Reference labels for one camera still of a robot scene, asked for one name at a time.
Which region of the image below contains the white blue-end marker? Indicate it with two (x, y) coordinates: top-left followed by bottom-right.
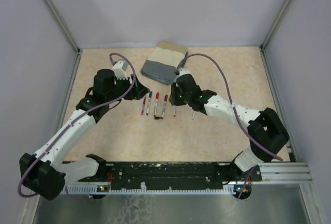
(146, 98), (151, 115)

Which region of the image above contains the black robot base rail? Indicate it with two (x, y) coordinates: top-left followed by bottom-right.
(78, 161), (262, 192)

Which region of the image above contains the aluminium frame post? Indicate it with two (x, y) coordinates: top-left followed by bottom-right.
(42, 0), (81, 54)
(260, 0), (294, 52)

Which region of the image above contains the aluminium frame post right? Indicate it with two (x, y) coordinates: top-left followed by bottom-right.
(260, 0), (294, 52)

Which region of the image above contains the folded grey beige cloth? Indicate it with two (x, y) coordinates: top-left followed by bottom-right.
(140, 41), (188, 85)

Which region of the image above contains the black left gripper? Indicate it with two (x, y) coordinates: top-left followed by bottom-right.
(106, 73), (149, 103)

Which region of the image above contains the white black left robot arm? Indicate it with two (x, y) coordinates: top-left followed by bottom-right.
(18, 69), (150, 200)

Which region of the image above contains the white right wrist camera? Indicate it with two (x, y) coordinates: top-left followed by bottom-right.
(175, 68), (191, 77)

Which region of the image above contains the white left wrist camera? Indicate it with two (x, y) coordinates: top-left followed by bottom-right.
(112, 60), (128, 80)

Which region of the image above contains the white red-end marker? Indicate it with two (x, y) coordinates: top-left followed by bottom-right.
(154, 102), (158, 117)

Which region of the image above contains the aluminium frame post left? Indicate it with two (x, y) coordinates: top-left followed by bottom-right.
(42, 0), (81, 54)

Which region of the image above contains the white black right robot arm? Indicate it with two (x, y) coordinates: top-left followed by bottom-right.
(169, 74), (289, 181)

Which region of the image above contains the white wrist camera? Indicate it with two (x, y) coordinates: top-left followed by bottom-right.
(175, 68), (191, 77)
(112, 60), (128, 80)

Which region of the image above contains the white brown-end marker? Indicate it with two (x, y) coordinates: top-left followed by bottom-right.
(161, 102), (167, 119)

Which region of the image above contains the red clear pen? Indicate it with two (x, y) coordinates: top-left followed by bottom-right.
(141, 97), (146, 115)

